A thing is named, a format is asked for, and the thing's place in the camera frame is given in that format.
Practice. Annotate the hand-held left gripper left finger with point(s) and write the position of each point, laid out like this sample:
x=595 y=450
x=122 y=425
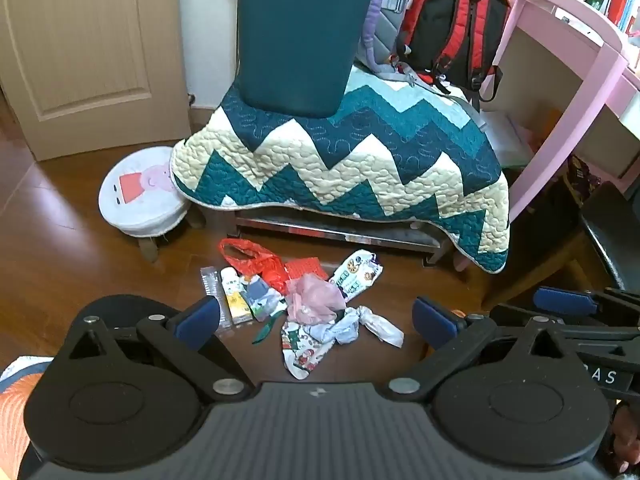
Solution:
x=201 y=321

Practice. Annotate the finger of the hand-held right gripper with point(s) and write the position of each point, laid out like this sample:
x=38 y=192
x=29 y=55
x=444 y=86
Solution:
x=565 y=300
x=600 y=341

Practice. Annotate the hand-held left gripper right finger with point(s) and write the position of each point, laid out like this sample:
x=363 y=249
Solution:
x=433 y=321

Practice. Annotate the clear plastic wrapper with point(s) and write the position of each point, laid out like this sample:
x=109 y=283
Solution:
x=210 y=285

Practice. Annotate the yellow white tube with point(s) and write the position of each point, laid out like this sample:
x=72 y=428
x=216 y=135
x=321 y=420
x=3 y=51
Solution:
x=235 y=300

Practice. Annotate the white knotted plastic bag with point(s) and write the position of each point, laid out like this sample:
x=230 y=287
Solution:
x=379 y=327

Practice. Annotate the blue green packet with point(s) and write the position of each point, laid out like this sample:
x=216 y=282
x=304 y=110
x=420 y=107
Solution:
x=260 y=301

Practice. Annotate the green plastic strip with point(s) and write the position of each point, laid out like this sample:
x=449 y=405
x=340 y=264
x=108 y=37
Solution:
x=265 y=330

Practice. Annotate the red plastic bag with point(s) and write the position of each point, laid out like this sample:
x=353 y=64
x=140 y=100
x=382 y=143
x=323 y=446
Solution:
x=260 y=266

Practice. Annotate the white printed snack packet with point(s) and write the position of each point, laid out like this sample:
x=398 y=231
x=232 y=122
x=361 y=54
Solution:
x=355 y=275

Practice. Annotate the cartoon printed white bag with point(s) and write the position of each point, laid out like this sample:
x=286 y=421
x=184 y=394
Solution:
x=300 y=355

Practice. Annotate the red dotted packet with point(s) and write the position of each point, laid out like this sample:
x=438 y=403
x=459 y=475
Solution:
x=302 y=267

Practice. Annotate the pink plastic bag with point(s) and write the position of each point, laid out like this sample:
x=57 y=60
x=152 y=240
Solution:
x=315 y=301

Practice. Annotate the dark teal trash bin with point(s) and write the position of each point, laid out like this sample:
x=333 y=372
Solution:
x=305 y=35

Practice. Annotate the person's right hand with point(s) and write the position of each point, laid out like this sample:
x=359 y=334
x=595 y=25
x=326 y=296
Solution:
x=622 y=437

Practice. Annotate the black chair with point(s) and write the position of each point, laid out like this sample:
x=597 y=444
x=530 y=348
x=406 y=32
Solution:
x=610 y=235

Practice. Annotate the dark patterned bag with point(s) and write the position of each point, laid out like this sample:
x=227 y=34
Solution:
x=582 y=177

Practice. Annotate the low bench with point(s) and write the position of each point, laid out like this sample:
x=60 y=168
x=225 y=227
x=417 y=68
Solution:
x=340 y=232

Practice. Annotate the round white cartoon stool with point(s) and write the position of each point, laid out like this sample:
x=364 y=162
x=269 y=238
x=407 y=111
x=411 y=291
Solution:
x=137 y=195

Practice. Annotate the teal cream zigzag quilt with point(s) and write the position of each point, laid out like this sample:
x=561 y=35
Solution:
x=360 y=170

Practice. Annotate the white paper stack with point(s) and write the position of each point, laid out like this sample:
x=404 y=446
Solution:
x=505 y=135

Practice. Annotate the orange packet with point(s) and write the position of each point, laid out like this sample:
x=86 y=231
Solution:
x=551 y=120

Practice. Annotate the orange striped clothing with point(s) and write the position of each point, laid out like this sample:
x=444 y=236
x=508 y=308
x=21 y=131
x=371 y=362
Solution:
x=15 y=410

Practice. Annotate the pink desk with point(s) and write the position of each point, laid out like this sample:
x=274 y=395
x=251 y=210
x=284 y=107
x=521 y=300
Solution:
x=565 y=40

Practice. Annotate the beige wooden door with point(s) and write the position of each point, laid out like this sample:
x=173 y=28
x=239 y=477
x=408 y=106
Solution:
x=85 y=50

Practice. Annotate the red black backpack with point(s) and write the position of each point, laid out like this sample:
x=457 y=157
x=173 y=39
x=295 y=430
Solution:
x=450 y=25

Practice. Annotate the purple grey backpack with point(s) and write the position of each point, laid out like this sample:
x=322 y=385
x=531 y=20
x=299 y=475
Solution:
x=387 y=15

